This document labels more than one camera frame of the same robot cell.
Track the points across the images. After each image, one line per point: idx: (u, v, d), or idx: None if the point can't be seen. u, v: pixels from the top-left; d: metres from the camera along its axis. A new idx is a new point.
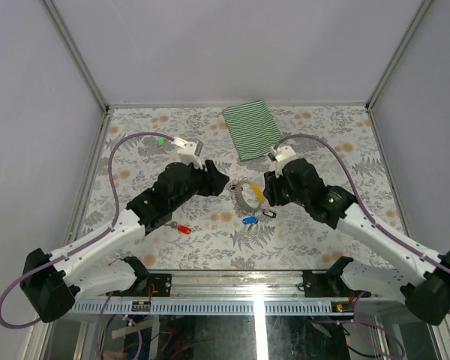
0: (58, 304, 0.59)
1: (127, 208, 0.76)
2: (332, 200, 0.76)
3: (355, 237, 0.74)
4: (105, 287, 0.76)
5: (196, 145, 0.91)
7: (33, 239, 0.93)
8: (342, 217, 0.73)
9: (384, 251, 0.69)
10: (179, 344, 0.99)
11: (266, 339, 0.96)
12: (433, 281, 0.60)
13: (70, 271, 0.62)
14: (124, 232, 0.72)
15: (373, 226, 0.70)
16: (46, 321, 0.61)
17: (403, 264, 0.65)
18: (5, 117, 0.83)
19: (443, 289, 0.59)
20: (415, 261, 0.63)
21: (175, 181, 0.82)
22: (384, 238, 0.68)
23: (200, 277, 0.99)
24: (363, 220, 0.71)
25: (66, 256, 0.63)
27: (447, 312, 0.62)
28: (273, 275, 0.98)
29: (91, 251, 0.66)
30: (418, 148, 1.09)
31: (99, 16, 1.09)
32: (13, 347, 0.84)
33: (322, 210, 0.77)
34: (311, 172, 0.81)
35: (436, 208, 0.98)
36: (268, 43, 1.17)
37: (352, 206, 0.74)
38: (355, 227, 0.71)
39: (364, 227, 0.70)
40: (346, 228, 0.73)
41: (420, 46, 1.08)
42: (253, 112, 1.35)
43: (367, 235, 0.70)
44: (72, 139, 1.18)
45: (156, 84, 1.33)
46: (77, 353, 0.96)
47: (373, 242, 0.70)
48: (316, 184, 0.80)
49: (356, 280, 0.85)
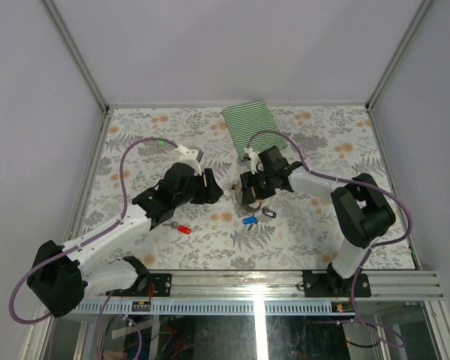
0: (70, 294, 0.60)
1: (133, 203, 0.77)
2: (286, 167, 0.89)
3: (304, 190, 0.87)
4: (108, 284, 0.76)
5: (199, 151, 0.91)
7: (34, 238, 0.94)
8: (289, 176, 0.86)
9: (319, 190, 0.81)
10: (179, 344, 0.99)
11: (266, 339, 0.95)
12: (340, 192, 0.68)
13: (83, 260, 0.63)
14: (132, 225, 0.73)
15: (308, 173, 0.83)
16: (55, 316, 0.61)
17: (325, 188, 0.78)
18: (6, 118, 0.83)
19: (349, 196, 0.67)
20: (331, 184, 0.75)
21: (181, 177, 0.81)
22: (314, 178, 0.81)
23: (200, 277, 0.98)
24: (302, 172, 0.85)
25: (79, 246, 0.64)
27: (373, 226, 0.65)
28: (273, 275, 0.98)
29: (102, 243, 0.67)
30: (418, 148, 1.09)
31: (98, 16, 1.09)
32: (13, 346, 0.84)
33: (281, 178, 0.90)
34: (276, 151, 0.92)
35: (436, 208, 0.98)
36: (268, 43, 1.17)
37: (299, 169, 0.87)
38: (299, 179, 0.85)
39: (304, 176, 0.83)
40: (294, 184, 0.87)
41: (420, 46, 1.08)
42: (253, 113, 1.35)
43: (304, 180, 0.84)
44: (72, 139, 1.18)
45: (156, 84, 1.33)
46: (76, 353, 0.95)
47: (312, 186, 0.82)
48: (280, 161, 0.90)
49: (340, 262, 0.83)
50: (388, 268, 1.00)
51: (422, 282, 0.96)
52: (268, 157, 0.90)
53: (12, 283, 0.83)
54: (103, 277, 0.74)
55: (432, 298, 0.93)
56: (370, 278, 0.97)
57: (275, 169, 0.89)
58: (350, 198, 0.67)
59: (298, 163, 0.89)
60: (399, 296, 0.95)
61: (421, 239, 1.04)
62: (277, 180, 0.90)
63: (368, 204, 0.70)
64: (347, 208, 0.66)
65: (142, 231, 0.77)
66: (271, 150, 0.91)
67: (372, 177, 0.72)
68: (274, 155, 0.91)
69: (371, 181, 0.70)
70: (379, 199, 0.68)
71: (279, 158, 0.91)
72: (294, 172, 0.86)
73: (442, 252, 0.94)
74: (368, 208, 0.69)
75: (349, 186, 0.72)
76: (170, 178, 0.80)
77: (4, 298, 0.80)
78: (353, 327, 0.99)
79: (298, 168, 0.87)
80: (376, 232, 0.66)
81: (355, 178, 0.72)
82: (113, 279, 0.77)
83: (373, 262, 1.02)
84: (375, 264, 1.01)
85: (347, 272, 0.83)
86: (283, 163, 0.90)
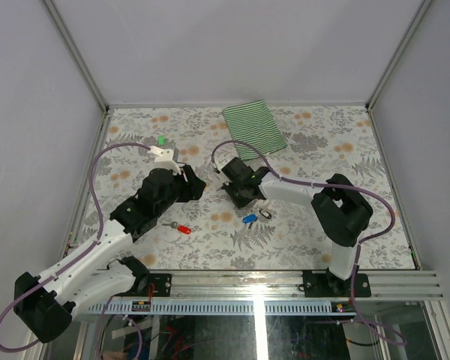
0: (54, 323, 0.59)
1: (111, 219, 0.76)
2: (254, 175, 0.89)
3: (277, 196, 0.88)
4: (101, 295, 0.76)
5: (174, 151, 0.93)
7: (34, 239, 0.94)
8: (259, 184, 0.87)
9: (291, 196, 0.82)
10: (179, 344, 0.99)
11: (266, 339, 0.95)
12: (321, 199, 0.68)
13: (61, 289, 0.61)
14: (110, 244, 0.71)
15: (280, 181, 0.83)
16: (45, 340, 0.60)
17: (302, 195, 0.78)
18: (6, 117, 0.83)
19: (328, 200, 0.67)
20: (307, 189, 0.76)
21: (160, 185, 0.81)
22: (286, 183, 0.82)
23: (200, 277, 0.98)
24: (274, 180, 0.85)
25: (55, 275, 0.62)
27: (356, 223, 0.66)
28: (273, 275, 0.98)
29: (79, 267, 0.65)
30: (418, 148, 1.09)
31: (98, 16, 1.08)
32: (16, 342, 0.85)
33: (251, 187, 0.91)
34: (239, 163, 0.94)
35: (436, 209, 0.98)
36: (268, 43, 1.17)
37: (268, 175, 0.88)
38: (271, 186, 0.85)
39: (275, 183, 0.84)
40: (266, 191, 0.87)
41: (420, 46, 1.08)
42: (253, 113, 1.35)
43: (277, 187, 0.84)
44: (72, 139, 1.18)
45: (156, 83, 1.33)
46: (76, 353, 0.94)
47: (286, 192, 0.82)
48: (245, 170, 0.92)
49: (336, 265, 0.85)
50: (388, 268, 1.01)
51: (422, 282, 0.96)
52: (232, 169, 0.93)
53: (13, 283, 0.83)
54: (94, 290, 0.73)
55: (432, 298, 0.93)
56: (370, 278, 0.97)
57: (241, 181, 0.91)
58: (330, 202, 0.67)
59: (265, 169, 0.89)
60: (399, 296, 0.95)
61: (421, 239, 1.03)
62: (248, 190, 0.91)
63: (344, 202, 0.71)
64: (330, 213, 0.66)
65: (124, 246, 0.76)
66: (233, 162, 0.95)
67: (344, 176, 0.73)
68: (238, 166, 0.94)
69: (344, 181, 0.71)
70: (356, 196, 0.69)
71: (243, 167, 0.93)
72: (264, 180, 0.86)
73: (442, 253, 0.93)
74: (346, 206, 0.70)
75: (325, 190, 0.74)
76: (149, 187, 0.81)
77: (4, 298, 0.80)
78: (352, 327, 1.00)
79: (267, 175, 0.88)
80: (360, 228, 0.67)
81: (329, 180, 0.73)
82: (108, 289, 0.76)
83: (373, 262, 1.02)
84: (375, 264, 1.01)
85: (345, 272, 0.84)
86: (247, 172, 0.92)
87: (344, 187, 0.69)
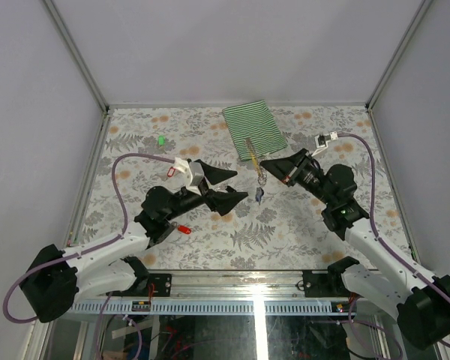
0: (61, 302, 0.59)
1: (135, 220, 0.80)
2: (344, 211, 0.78)
3: (358, 248, 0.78)
4: (103, 287, 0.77)
5: (194, 177, 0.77)
7: (34, 238, 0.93)
8: (349, 228, 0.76)
9: (381, 263, 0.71)
10: (179, 344, 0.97)
11: (266, 340, 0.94)
12: (419, 296, 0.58)
13: (82, 268, 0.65)
14: (131, 241, 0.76)
15: (376, 239, 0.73)
16: (41, 319, 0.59)
17: (395, 276, 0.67)
18: (5, 117, 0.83)
19: (430, 306, 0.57)
20: (407, 275, 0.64)
21: (157, 210, 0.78)
22: (382, 250, 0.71)
23: (200, 277, 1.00)
24: (368, 232, 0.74)
25: (79, 253, 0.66)
27: (438, 335, 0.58)
28: (273, 275, 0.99)
29: (101, 254, 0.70)
30: (418, 148, 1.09)
31: (98, 14, 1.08)
32: (16, 342, 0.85)
33: (334, 220, 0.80)
34: (351, 190, 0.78)
35: (436, 208, 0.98)
36: (268, 42, 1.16)
37: (362, 222, 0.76)
38: (359, 238, 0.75)
39: (367, 239, 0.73)
40: (349, 237, 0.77)
41: (421, 46, 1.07)
42: (253, 113, 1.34)
43: (366, 244, 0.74)
44: (71, 139, 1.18)
45: (156, 83, 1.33)
46: (77, 353, 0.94)
47: (376, 255, 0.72)
48: (346, 199, 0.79)
49: (353, 283, 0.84)
50: None
51: None
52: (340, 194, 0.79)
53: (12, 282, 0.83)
54: (97, 282, 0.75)
55: None
56: None
57: (333, 208, 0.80)
58: (429, 307, 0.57)
59: (361, 209, 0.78)
60: None
61: (421, 239, 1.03)
62: (331, 220, 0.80)
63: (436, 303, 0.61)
64: (423, 318, 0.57)
65: (139, 249, 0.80)
66: (350, 188, 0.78)
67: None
68: (347, 194, 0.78)
69: None
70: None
71: (347, 196, 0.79)
72: (355, 227, 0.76)
73: (442, 253, 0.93)
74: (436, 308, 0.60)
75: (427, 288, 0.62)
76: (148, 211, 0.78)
77: None
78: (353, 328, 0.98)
79: (362, 220, 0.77)
80: (438, 337, 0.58)
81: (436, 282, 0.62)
82: (109, 283, 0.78)
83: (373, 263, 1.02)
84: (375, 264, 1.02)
85: (355, 289, 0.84)
86: (347, 199, 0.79)
87: None
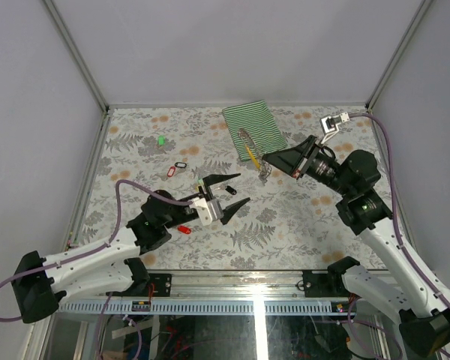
0: (42, 308, 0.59)
1: (127, 226, 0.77)
2: (366, 206, 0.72)
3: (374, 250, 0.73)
4: (95, 290, 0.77)
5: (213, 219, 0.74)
7: (34, 239, 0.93)
8: (369, 228, 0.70)
9: (397, 273, 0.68)
10: (179, 344, 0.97)
11: (266, 340, 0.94)
12: (438, 319, 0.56)
13: (58, 278, 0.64)
14: (118, 250, 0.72)
15: (397, 247, 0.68)
16: (26, 322, 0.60)
17: (413, 292, 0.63)
18: (6, 116, 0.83)
19: (445, 330, 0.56)
20: (428, 295, 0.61)
21: (156, 217, 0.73)
22: (403, 261, 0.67)
23: (200, 277, 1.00)
24: (390, 237, 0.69)
25: (58, 263, 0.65)
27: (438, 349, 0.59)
28: (273, 275, 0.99)
29: (82, 264, 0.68)
30: (418, 148, 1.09)
31: (98, 15, 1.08)
32: (15, 341, 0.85)
33: (353, 214, 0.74)
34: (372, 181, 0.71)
35: (437, 208, 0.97)
36: (268, 42, 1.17)
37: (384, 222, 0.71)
38: (379, 242, 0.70)
39: (389, 245, 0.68)
40: (367, 238, 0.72)
41: (421, 46, 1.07)
42: (253, 113, 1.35)
43: (386, 250, 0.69)
44: (71, 139, 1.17)
45: (156, 84, 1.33)
46: (76, 353, 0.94)
47: (394, 263, 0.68)
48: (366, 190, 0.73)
49: (353, 285, 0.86)
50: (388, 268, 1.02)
51: None
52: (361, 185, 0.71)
53: None
54: (88, 286, 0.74)
55: None
56: None
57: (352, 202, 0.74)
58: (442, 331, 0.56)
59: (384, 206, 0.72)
60: None
61: (421, 239, 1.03)
62: (349, 214, 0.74)
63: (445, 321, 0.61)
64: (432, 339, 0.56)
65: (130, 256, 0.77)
66: (371, 178, 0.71)
67: None
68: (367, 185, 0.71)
69: None
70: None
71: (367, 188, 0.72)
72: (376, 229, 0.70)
73: (442, 252, 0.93)
74: None
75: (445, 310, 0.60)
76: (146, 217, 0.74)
77: (4, 298, 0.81)
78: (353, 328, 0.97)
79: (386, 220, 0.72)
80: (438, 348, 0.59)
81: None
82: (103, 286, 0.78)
83: (373, 262, 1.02)
84: (375, 264, 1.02)
85: (355, 289, 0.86)
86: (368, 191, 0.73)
87: None
